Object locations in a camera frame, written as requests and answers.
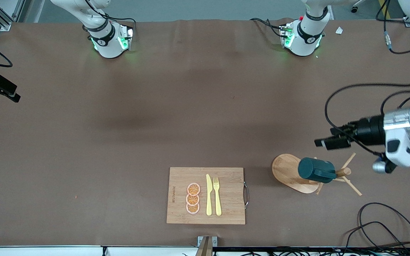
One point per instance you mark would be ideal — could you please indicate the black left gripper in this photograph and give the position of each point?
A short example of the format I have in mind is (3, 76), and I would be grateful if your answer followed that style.
(367, 130)

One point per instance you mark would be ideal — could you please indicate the dark teal mug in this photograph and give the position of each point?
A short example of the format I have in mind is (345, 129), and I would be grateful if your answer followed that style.
(313, 170)

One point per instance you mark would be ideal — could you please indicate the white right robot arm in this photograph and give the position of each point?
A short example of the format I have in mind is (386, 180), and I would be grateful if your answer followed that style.
(105, 39)

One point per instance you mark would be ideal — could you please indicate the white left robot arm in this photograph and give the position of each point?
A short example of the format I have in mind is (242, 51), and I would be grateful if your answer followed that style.
(306, 33)

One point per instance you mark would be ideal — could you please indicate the wooden mug rack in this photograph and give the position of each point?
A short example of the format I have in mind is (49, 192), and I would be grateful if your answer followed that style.
(285, 170)

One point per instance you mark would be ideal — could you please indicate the white paper scrap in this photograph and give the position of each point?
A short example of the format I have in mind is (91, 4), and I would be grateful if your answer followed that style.
(339, 30)

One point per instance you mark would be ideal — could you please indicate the bamboo cutting board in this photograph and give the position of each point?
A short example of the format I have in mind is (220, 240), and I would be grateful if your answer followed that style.
(226, 192)

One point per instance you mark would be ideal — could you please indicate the black chair caster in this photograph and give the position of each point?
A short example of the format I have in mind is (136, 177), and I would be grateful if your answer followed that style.
(355, 8)

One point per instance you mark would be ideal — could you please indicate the yellow plastic fork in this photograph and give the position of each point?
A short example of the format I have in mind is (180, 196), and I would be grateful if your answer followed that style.
(217, 199)

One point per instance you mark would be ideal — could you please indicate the yellow plastic knife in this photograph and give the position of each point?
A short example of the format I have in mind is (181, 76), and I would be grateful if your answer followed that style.
(209, 195)

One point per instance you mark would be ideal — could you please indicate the orange slice toy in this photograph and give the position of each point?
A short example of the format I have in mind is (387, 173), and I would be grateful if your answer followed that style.
(192, 200)
(193, 188)
(192, 208)

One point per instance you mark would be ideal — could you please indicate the metal bracket with post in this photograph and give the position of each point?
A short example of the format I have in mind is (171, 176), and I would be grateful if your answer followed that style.
(206, 245)

